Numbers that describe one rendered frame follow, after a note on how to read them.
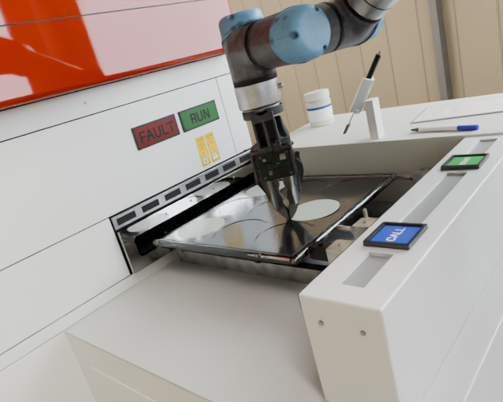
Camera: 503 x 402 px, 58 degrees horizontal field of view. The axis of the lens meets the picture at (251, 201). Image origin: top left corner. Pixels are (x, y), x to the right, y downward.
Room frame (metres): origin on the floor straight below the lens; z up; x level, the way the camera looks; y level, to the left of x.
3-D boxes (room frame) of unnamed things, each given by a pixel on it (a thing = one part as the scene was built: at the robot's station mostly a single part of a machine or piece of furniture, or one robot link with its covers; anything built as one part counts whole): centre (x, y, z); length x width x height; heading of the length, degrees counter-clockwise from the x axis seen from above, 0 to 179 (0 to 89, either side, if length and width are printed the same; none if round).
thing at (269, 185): (0.78, -0.04, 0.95); 0.06 x 0.03 x 0.09; 171
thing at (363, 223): (0.65, -0.18, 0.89); 0.08 x 0.03 x 0.03; 45
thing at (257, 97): (0.78, -0.06, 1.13); 0.08 x 0.08 x 0.05
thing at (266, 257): (0.75, 0.09, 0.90); 0.37 x 0.01 x 0.01; 45
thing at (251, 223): (0.88, -0.04, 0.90); 0.34 x 0.34 x 0.01; 45
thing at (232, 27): (0.77, -0.06, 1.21); 0.09 x 0.08 x 0.11; 32
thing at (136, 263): (1.02, 0.12, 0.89); 0.44 x 0.02 x 0.10; 135
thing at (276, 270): (0.75, 0.00, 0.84); 0.50 x 0.02 x 0.03; 45
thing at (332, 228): (0.75, -0.17, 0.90); 0.38 x 0.01 x 0.01; 135
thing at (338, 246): (0.59, -0.13, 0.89); 0.08 x 0.03 x 0.03; 45
